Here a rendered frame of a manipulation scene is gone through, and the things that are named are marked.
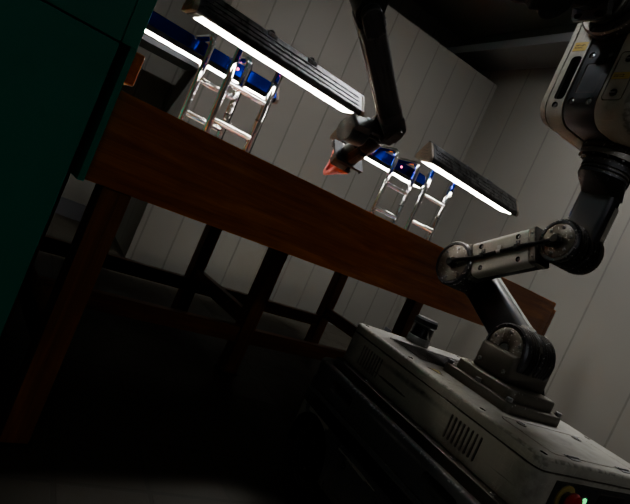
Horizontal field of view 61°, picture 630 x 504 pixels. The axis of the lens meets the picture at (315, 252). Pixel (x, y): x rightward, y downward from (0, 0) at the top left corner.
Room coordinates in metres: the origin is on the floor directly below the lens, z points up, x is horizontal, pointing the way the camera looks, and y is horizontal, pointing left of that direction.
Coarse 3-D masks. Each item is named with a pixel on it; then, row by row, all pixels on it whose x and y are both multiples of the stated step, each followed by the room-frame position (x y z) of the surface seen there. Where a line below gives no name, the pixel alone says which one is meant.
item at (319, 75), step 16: (192, 0) 1.37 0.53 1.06; (208, 0) 1.39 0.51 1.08; (192, 16) 1.42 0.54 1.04; (208, 16) 1.38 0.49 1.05; (224, 16) 1.41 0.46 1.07; (240, 16) 1.46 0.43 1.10; (240, 32) 1.44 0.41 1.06; (256, 32) 1.48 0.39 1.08; (256, 48) 1.47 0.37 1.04; (272, 48) 1.51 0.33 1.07; (288, 48) 1.56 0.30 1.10; (288, 64) 1.54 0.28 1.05; (304, 64) 1.59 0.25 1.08; (304, 80) 1.58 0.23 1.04; (320, 80) 1.62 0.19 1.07; (336, 80) 1.68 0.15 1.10; (336, 96) 1.66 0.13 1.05; (352, 96) 1.71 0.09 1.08; (352, 112) 1.72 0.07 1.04
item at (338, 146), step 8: (336, 144) 1.44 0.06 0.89; (344, 144) 1.47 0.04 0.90; (336, 152) 1.42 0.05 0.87; (344, 152) 1.43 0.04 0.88; (352, 152) 1.42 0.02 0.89; (360, 152) 1.41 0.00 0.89; (344, 160) 1.43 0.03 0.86; (352, 160) 1.43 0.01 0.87; (360, 160) 1.44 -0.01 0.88; (352, 168) 1.45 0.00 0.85; (360, 168) 1.47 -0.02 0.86
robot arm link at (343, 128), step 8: (344, 120) 1.35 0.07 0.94; (352, 120) 1.33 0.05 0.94; (360, 120) 1.33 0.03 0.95; (368, 120) 1.36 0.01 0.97; (376, 120) 1.39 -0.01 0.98; (344, 128) 1.34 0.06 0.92; (352, 128) 1.32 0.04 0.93; (360, 128) 1.33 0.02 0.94; (368, 128) 1.34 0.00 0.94; (376, 128) 1.37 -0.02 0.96; (400, 128) 1.34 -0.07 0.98; (344, 136) 1.34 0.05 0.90; (352, 136) 1.33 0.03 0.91; (360, 136) 1.35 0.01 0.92; (384, 136) 1.35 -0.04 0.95; (392, 136) 1.34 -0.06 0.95; (400, 136) 1.35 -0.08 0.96; (352, 144) 1.37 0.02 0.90; (360, 144) 1.37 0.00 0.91
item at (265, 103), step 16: (272, 32) 1.52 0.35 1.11; (240, 48) 1.65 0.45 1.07; (224, 80) 1.65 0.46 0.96; (272, 80) 1.74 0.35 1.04; (224, 96) 1.66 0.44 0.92; (256, 96) 1.72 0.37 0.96; (272, 96) 1.75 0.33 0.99; (208, 128) 1.65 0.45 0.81; (224, 128) 1.69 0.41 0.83; (256, 128) 1.74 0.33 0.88
